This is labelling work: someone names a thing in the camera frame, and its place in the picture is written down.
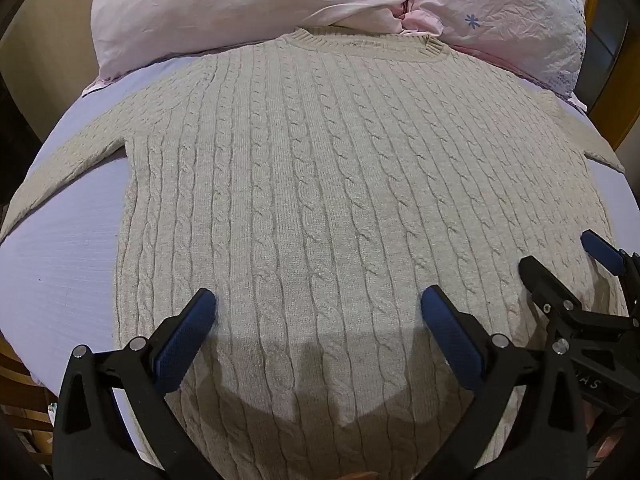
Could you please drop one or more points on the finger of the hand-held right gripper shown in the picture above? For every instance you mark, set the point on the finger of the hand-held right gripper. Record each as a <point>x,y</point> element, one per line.
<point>602,252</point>
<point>537,274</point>

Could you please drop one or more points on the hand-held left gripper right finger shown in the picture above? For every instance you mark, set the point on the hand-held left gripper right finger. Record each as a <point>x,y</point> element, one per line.
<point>451,342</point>

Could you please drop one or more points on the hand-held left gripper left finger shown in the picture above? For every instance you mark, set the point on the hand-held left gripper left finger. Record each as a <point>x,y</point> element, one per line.
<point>184,342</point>

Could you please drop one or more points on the lavender bed sheet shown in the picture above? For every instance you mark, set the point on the lavender bed sheet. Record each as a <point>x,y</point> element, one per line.
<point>65,260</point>

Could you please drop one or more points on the wooden chair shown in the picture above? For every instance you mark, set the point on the wooden chair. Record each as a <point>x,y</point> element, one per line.
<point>22,390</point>

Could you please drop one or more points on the pink floral pillow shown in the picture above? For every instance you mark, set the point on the pink floral pillow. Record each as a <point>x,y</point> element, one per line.
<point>240,5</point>
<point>505,20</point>

